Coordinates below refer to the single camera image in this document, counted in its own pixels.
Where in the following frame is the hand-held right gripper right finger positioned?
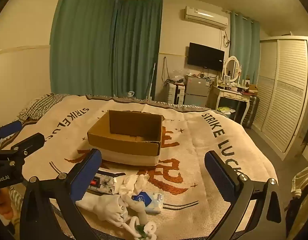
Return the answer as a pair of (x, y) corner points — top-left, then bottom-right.
(204, 150), (288, 240)

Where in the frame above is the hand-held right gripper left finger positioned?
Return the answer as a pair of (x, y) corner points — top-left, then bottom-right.
(19, 148), (103, 240)

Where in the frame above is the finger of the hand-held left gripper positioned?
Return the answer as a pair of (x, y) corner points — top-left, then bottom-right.
(0, 132), (46, 167)
(0, 120), (24, 143)

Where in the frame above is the floral wet wipes pack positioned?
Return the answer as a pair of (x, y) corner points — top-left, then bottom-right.
(88, 169), (127, 196)

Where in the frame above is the long white sock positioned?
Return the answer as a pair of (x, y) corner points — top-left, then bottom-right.
(75, 195), (129, 228)

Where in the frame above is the brown cardboard box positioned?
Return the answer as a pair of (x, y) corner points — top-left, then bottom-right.
(87, 110), (164, 167)

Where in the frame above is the blue and white tissue packet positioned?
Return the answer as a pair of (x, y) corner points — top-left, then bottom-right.
(131, 191), (165, 214)

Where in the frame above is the white corded soft toy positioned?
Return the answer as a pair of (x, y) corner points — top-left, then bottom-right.
(123, 200), (157, 240)

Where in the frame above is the person's left hand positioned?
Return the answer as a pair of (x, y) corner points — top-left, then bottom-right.
(0, 187), (15, 221)

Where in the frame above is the cream printed blanket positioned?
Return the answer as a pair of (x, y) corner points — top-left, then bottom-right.
(19, 94), (278, 240)

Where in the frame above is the checked bedding cloth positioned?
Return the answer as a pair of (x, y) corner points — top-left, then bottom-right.
(18, 93), (68, 123)

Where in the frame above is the bin with yellow bag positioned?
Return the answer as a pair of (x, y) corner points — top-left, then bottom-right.
(217, 106), (236, 118)

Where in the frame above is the dark suitcase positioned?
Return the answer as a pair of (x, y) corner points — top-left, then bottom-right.
(242, 95), (260, 129)

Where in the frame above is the white dressing table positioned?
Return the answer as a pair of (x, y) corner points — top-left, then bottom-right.
(209, 84), (252, 126)

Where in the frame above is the striped cloth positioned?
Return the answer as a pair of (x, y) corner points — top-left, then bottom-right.
(291, 164), (308, 201)

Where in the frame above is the silver mini fridge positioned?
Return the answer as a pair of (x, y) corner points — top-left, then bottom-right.
(183, 76), (211, 108)

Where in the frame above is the white suitcase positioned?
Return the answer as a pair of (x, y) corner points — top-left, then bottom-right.
(168, 82), (186, 105)

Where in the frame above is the white louvered wardrobe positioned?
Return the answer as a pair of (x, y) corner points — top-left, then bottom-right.
(251, 36), (308, 161)

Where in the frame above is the oval white vanity mirror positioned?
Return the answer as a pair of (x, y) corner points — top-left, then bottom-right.
(223, 56), (241, 83)

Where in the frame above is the clear plastic bag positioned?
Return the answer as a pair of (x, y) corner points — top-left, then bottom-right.
(169, 69), (188, 84)

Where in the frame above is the wide green curtain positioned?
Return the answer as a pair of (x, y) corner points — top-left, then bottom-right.
(50, 0), (118, 98)

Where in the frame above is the white mop pole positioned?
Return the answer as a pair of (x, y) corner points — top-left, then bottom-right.
(146, 62), (156, 101)

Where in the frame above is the green window curtain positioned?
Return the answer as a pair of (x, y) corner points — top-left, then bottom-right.
(229, 11), (261, 86)

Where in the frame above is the narrow green corner curtain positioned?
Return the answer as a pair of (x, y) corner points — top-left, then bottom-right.
(113, 0), (163, 103)

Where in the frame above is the white air conditioner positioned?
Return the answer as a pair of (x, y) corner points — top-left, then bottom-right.
(184, 6), (229, 29)

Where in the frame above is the hanging black cable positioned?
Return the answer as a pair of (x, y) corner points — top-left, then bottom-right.
(161, 56), (170, 86)

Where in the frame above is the black wall television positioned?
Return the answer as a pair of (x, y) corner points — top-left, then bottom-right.
(187, 42), (225, 72)

